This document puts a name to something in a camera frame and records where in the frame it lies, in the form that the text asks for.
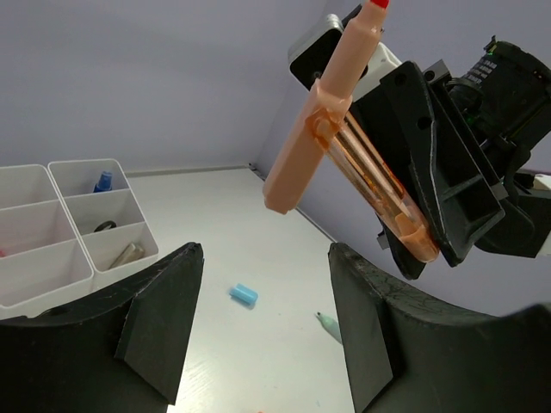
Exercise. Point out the blue highlighter cap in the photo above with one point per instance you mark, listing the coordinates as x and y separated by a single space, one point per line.
244 295

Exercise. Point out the orange highlighter pen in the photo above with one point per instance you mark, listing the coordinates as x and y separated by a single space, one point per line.
321 130

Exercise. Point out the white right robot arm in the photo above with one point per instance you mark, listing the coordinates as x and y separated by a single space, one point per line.
525 226

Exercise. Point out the grey eraser block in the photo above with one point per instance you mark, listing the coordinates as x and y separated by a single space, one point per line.
133 252

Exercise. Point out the white right organizer box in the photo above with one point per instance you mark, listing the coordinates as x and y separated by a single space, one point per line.
75 181

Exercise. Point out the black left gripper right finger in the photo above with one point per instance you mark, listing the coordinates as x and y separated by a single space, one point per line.
407 351

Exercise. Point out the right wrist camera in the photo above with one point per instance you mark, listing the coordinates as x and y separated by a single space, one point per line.
327 52

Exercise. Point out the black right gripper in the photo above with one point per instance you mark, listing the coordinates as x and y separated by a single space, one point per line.
461 142

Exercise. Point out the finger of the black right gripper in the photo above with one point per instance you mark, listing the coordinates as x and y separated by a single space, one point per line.
409 231

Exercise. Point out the black handled scissors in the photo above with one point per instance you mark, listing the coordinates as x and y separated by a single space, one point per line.
106 225

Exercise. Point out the blue capped glue bottle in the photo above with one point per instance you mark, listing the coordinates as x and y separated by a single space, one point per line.
104 183

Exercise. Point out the white left organizer box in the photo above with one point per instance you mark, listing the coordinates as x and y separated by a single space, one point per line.
45 264

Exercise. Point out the green highlighter pen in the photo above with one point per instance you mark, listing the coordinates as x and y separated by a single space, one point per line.
330 325

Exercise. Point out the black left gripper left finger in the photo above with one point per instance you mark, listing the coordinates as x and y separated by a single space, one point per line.
119 349

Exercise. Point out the white organizer box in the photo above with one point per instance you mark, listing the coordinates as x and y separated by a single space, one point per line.
45 264
75 181

